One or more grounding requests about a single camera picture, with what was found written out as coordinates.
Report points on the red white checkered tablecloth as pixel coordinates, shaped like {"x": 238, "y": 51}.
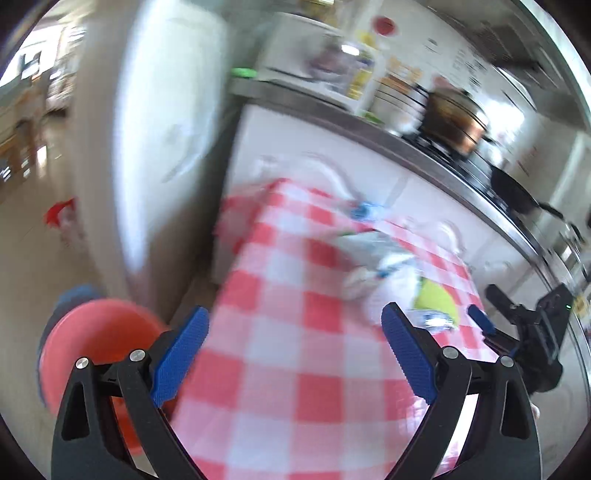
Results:
{"x": 292, "y": 381}

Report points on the copper cooking pot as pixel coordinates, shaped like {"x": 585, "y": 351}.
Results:
{"x": 455, "y": 119}

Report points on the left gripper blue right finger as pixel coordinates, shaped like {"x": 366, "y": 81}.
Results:
{"x": 405, "y": 342}

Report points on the green cleaning cloth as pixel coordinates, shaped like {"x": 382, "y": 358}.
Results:
{"x": 433, "y": 296}

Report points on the blue white cloth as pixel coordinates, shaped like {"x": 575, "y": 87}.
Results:
{"x": 366, "y": 212}

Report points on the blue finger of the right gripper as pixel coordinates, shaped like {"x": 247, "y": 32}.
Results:
{"x": 482, "y": 320}

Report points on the red plastic basin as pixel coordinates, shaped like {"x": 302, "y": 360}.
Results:
{"x": 95, "y": 375}

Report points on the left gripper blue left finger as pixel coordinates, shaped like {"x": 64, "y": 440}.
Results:
{"x": 172, "y": 355}

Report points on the white wet wipes pack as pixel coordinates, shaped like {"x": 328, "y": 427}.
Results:
{"x": 377, "y": 259}

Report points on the red plastic stool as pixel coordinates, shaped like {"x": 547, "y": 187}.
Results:
{"x": 60, "y": 212}

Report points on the white cabinet doors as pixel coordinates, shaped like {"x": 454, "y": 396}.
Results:
{"x": 383, "y": 181}

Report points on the white refrigerator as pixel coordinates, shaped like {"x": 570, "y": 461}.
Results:
{"x": 147, "y": 143}

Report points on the black frying pan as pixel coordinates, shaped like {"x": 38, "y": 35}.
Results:
{"x": 517, "y": 198}

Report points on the white microwave oven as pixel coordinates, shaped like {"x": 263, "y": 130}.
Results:
{"x": 308, "y": 55}

